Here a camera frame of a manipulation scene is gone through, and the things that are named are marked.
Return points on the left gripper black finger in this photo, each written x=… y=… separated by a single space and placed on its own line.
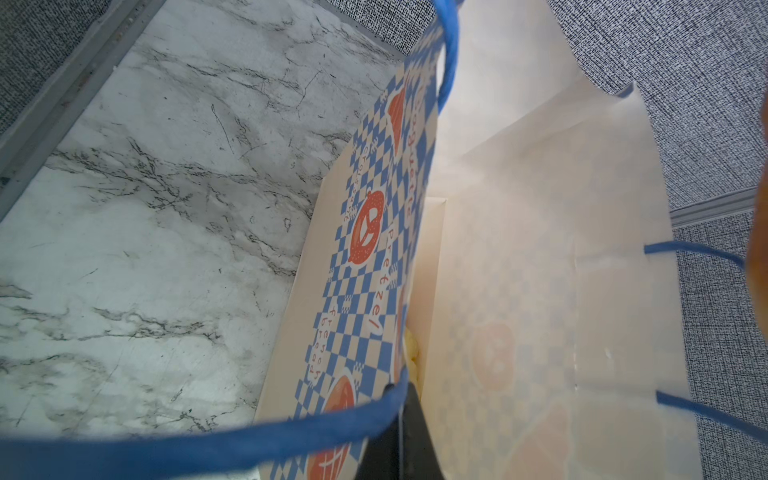
x=404 y=451

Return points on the pale rectangular scored bread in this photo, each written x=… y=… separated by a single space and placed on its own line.
x=412 y=352

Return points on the ridged yellow spiral bread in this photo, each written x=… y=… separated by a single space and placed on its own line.
x=756 y=261

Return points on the blue checkered paper bag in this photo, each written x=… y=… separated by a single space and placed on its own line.
x=211 y=274

